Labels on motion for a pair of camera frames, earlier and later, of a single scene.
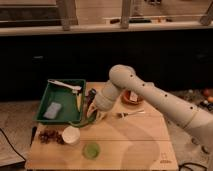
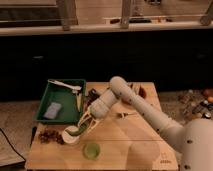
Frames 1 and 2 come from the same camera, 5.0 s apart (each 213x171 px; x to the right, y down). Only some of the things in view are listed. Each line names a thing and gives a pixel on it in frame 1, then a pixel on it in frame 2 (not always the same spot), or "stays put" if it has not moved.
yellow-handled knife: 79,98 stays put
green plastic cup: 91,151 stays put
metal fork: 125,114 stays put
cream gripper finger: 100,115 to 92,125
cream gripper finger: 91,108 to 84,118
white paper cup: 71,135 stays put
